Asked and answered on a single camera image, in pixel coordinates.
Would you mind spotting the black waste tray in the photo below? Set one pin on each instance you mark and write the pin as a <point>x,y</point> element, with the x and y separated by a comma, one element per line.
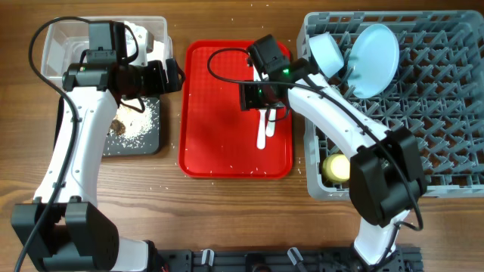
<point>147,140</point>

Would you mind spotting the clear plastic bin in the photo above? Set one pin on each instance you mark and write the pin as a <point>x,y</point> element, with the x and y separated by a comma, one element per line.
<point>66,40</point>

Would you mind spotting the grey dishwasher rack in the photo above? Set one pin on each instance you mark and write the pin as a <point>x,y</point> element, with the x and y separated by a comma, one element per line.
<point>437,92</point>

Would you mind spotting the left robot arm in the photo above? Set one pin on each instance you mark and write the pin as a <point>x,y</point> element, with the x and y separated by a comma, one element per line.
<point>62,229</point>

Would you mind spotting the light blue plate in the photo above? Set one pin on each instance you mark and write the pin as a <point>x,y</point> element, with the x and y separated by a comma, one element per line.
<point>374,59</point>

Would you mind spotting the white napkin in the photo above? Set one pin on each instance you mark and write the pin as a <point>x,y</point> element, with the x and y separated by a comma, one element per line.
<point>148,47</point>

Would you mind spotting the yellow cup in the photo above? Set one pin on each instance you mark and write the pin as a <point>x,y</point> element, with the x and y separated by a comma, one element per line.
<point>336,168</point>

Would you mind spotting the white plastic spoon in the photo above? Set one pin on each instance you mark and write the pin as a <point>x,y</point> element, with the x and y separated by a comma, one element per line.
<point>270,128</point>

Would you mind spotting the rice and food scraps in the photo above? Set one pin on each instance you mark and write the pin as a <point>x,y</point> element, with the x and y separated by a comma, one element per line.
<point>129,124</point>

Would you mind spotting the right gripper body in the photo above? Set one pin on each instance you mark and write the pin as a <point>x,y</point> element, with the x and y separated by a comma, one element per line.
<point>254,95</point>

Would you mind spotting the red serving tray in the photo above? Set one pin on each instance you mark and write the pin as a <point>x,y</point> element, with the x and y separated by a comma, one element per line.
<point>217,139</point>

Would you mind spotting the light blue bowl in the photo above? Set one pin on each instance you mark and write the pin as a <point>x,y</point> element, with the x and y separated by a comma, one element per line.
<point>327,54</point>

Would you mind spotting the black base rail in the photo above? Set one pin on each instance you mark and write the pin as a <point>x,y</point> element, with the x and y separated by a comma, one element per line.
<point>407,259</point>

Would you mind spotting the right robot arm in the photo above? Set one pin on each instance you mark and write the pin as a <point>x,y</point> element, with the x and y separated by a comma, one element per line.
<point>386,176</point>

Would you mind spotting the white plastic fork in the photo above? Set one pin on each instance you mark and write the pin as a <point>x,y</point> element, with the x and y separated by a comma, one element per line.
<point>260,141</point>

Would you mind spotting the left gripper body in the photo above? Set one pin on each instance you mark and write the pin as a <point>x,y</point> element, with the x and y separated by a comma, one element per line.
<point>149,80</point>

